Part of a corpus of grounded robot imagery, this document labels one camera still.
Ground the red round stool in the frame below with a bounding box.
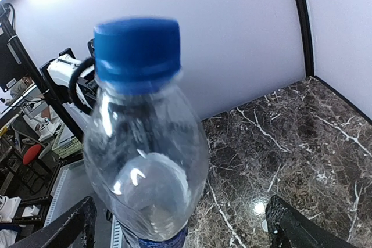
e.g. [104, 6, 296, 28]
[23, 144, 43, 165]

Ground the green slotted basket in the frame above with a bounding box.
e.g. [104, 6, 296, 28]
[52, 124, 83, 159]

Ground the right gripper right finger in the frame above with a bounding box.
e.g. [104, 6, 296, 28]
[266, 195, 353, 248]

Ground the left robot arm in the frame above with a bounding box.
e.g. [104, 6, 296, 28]
[40, 48, 98, 115]

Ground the blue label water bottle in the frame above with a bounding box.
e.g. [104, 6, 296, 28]
[83, 18, 209, 247]

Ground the white slotted cable duct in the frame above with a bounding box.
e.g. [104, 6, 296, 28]
[44, 166, 70, 228]

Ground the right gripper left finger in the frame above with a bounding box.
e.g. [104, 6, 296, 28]
[11, 196, 96, 247]

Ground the right black frame post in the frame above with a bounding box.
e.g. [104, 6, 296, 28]
[295, 0, 314, 77]

